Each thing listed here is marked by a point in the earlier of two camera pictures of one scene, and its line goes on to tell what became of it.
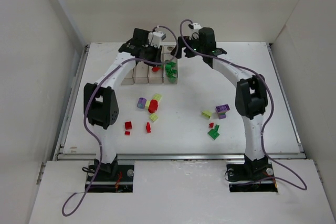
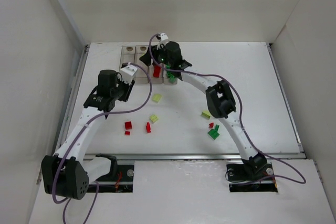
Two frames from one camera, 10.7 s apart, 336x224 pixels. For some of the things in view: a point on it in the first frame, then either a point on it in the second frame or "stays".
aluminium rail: (146, 157) stays
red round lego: (153, 106) → (157, 71)
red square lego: (128, 125) stays
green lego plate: (213, 132) stays
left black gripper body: (153, 51) → (128, 89)
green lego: (172, 80) stays
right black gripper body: (185, 51) → (146, 59)
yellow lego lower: (153, 117) stays
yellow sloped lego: (206, 113) stays
